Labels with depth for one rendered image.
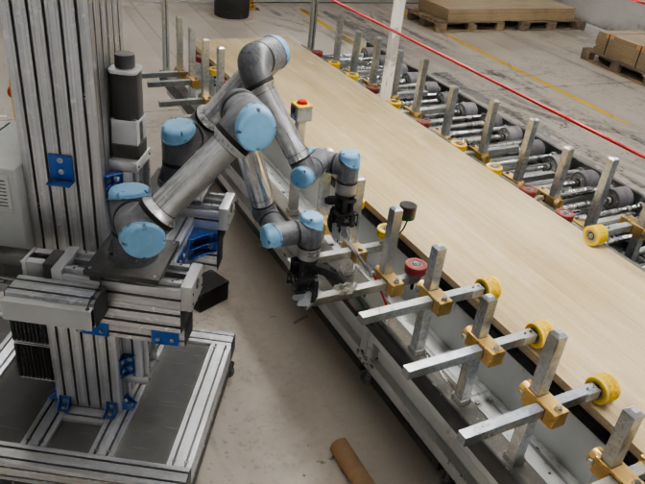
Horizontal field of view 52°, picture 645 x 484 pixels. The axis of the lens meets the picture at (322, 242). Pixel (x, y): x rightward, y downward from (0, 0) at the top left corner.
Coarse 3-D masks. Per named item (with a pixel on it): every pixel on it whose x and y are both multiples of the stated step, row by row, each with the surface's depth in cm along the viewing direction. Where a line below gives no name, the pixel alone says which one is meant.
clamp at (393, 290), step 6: (372, 270) 240; (378, 270) 237; (378, 276) 237; (384, 276) 234; (390, 276) 235; (396, 276) 235; (390, 282) 231; (402, 282) 232; (390, 288) 231; (396, 288) 231; (402, 288) 232; (390, 294) 232; (396, 294) 232
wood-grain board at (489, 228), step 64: (320, 64) 434; (320, 128) 339; (384, 128) 348; (384, 192) 284; (448, 192) 290; (512, 192) 296; (448, 256) 244; (512, 256) 248; (576, 256) 253; (512, 320) 214; (576, 320) 218; (640, 320) 221; (576, 384) 191; (640, 384) 193; (640, 448) 172
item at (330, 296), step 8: (376, 280) 233; (384, 280) 233; (408, 280) 237; (416, 280) 239; (360, 288) 228; (368, 288) 229; (376, 288) 231; (384, 288) 233; (320, 296) 222; (328, 296) 222; (336, 296) 224; (344, 296) 226; (352, 296) 228; (320, 304) 223
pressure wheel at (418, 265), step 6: (414, 258) 239; (408, 264) 235; (414, 264) 236; (420, 264) 237; (426, 264) 237; (408, 270) 235; (414, 270) 234; (420, 270) 234; (414, 276) 235; (420, 276) 235
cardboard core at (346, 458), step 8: (336, 440) 271; (344, 440) 272; (336, 448) 269; (344, 448) 268; (336, 456) 268; (344, 456) 265; (352, 456) 265; (344, 464) 264; (352, 464) 262; (360, 464) 262; (352, 472) 259; (360, 472) 258; (368, 472) 260; (352, 480) 258; (360, 480) 256; (368, 480) 255
